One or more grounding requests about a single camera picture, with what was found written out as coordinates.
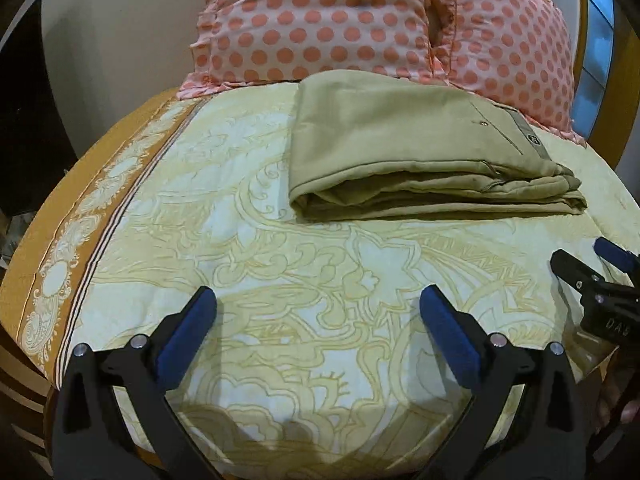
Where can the dark furniture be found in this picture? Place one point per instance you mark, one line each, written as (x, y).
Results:
(30, 110)

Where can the khaki pants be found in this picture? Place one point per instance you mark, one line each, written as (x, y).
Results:
(400, 145)

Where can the yellow floral bed sheet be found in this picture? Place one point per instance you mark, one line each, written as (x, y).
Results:
(260, 280)

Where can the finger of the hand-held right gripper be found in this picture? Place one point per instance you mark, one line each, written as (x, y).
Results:
(616, 254)
(575, 269)

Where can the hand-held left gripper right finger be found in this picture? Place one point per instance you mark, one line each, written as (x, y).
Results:
(450, 330)

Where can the person's right hand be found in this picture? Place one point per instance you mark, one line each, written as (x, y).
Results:
(622, 395)

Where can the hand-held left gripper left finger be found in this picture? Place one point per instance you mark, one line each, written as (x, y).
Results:
(186, 330)

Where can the pink polka dot pillow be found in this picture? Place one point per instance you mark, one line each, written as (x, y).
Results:
(505, 40)
(310, 20)

